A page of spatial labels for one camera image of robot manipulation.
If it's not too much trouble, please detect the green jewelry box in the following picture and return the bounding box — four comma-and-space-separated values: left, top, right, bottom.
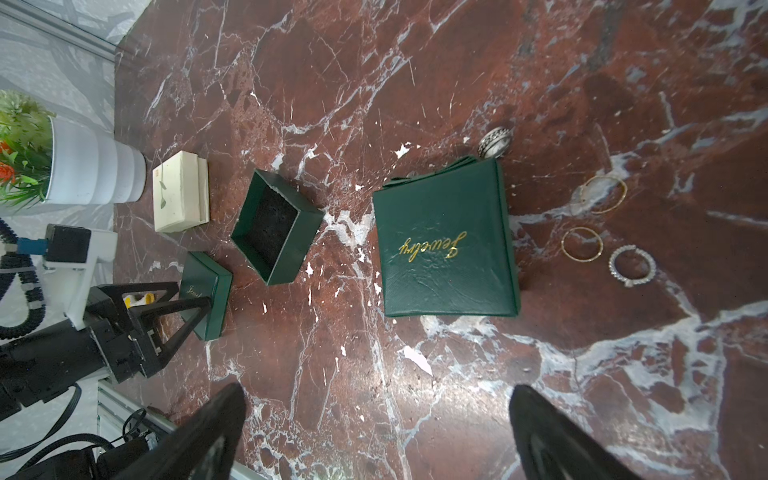
179, 251, 233, 341
373, 156, 521, 317

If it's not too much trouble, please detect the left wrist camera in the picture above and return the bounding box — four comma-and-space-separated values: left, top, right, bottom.
16, 224, 117, 330

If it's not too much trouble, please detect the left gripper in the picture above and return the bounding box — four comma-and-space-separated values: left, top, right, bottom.
1, 282, 212, 414

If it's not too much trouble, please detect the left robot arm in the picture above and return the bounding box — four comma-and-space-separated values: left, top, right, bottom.
1, 223, 212, 418

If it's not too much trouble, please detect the crystal studded silver ring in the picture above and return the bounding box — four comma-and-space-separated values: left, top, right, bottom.
608, 244, 658, 288

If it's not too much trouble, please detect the potted flower plant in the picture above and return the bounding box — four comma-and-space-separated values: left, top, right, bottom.
1, 90, 146, 209

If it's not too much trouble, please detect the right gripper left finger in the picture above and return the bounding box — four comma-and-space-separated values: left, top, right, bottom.
117, 383, 246, 479

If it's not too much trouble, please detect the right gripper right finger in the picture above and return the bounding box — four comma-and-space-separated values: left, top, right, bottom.
509, 384, 638, 479

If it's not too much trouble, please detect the thin gold ring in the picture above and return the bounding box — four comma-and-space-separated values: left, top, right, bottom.
577, 174, 629, 216
560, 226, 605, 264

